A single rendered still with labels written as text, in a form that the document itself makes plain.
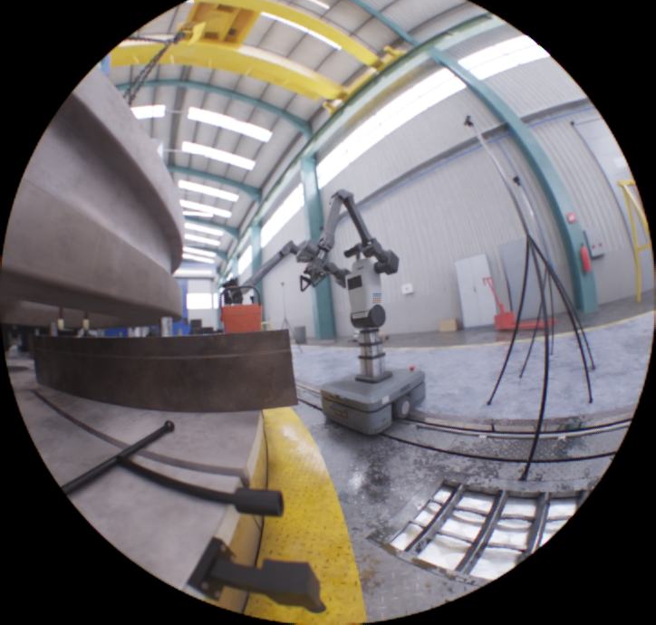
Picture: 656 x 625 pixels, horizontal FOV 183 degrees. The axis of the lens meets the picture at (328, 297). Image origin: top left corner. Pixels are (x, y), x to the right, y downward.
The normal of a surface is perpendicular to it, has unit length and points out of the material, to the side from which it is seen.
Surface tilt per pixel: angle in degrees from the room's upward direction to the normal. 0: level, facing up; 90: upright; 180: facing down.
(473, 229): 90
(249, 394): 90
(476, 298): 90
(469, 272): 90
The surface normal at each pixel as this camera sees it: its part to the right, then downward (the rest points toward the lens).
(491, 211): -0.79, 0.01
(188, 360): 0.29, -0.15
